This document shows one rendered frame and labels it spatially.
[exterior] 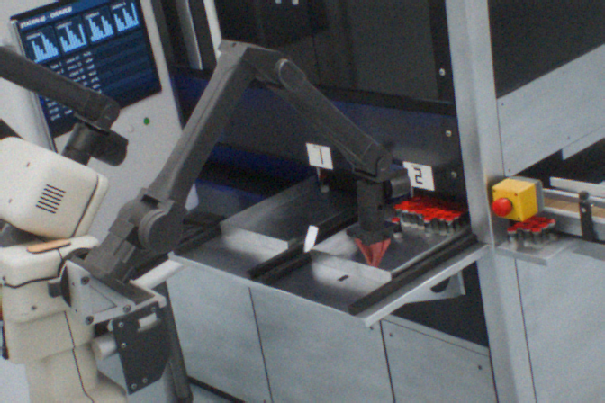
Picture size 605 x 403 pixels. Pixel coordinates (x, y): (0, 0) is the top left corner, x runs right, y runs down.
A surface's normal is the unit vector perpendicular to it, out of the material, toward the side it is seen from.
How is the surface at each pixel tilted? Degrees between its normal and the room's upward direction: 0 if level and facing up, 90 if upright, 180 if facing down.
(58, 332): 90
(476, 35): 90
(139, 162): 90
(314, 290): 0
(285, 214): 0
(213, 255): 0
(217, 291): 90
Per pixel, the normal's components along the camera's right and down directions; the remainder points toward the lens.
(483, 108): 0.67, 0.17
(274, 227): -0.18, -0.91
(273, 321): -0.73, 0.37
